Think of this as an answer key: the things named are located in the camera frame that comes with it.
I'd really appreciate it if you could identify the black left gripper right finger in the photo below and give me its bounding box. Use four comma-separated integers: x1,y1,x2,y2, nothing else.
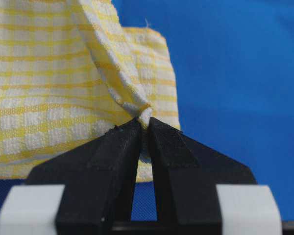
147,117,282,235

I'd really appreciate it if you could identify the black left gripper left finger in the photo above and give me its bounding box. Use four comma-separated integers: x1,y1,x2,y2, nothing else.
0,117,142,235

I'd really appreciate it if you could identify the yellow white checkered towel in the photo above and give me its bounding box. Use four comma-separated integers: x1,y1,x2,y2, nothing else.
0,0,180,179

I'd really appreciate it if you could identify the blue tablecloth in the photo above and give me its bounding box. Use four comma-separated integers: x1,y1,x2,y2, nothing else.
114,0,294,220

